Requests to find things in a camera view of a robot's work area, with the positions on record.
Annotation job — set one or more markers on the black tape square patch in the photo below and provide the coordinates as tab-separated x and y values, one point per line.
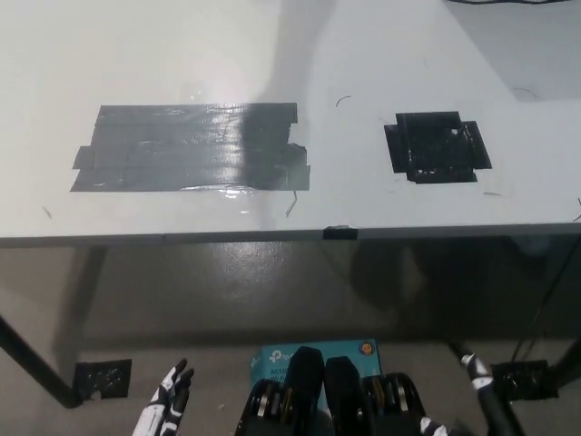
436	150

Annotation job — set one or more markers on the grey metal table leg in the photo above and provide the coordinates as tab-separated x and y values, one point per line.
86	300

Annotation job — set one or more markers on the teal tp-link router box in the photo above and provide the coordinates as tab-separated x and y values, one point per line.
277	359

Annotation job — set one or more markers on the black metal table leg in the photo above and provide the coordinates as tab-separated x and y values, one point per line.
41	363
569	368

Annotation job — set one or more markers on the small black edge tape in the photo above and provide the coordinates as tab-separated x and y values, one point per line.
340	232

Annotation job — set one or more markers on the black robot body blocks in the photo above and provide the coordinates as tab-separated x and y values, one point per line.
336	399

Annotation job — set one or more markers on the large grey duct tape patch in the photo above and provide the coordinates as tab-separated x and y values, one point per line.
181	150

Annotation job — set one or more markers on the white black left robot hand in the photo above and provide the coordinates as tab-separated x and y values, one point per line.
159	409

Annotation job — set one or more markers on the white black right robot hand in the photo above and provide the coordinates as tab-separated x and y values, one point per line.
476	372

